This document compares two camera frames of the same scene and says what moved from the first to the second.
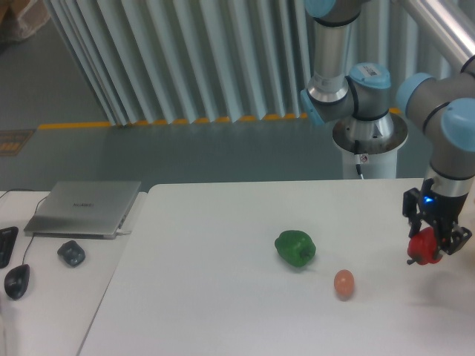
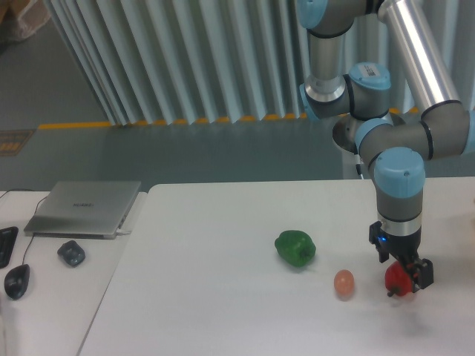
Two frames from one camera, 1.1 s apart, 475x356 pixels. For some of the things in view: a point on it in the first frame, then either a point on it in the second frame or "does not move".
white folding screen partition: x=205 y=61 does not move
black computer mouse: x=16 y=281 does not move
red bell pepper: x=421 y=247 → x=398 y=282
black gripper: x=449 y=237 → x=405 y=248
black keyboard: x=7 y=238 does not move
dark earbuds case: x=72 y=252 does not move
